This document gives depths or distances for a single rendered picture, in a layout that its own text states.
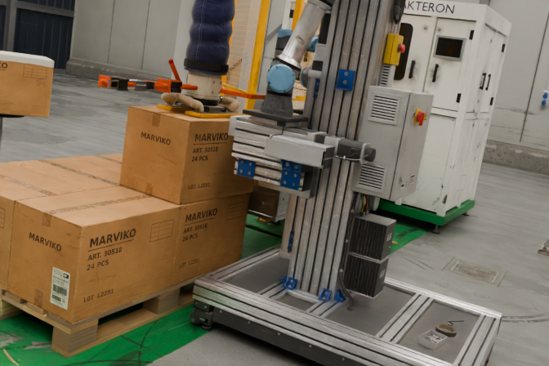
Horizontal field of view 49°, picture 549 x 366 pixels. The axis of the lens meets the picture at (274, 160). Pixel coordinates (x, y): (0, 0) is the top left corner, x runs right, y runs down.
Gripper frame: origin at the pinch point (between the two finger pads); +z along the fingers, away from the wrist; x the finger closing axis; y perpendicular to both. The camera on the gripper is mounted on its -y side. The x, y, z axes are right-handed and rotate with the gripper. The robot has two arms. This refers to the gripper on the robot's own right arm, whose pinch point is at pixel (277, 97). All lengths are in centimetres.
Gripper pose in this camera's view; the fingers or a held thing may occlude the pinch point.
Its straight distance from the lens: 322.9
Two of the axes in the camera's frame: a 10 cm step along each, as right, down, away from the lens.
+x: 8.2, 2.2, -5.2
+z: -1.6, 9.7, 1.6
